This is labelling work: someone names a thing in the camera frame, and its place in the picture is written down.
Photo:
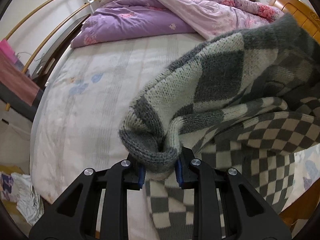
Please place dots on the wooden headboard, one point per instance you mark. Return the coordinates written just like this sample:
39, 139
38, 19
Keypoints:
297, 7

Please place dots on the purple floral quilt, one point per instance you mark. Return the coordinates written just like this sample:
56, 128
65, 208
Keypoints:
130, 22

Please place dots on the pink and grey towel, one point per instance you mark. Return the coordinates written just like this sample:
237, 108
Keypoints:
17, 80

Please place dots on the pile of light clothes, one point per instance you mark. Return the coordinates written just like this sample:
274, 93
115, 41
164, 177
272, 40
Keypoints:
27, 200

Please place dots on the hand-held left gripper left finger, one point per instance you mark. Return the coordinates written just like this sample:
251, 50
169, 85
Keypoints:
141, 177

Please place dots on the yellow mat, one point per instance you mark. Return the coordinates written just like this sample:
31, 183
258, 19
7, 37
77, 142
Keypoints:
10, 168

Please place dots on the magenta cloth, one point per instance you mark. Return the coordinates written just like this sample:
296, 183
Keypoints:
6, 48

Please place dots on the small white device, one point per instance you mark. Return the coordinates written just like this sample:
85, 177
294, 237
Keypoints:
40, 69

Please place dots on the grey white checkered cardigan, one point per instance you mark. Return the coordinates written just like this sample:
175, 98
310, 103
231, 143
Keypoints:
225, 67

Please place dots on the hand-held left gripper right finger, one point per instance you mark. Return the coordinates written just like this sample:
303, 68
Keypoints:
178, 172

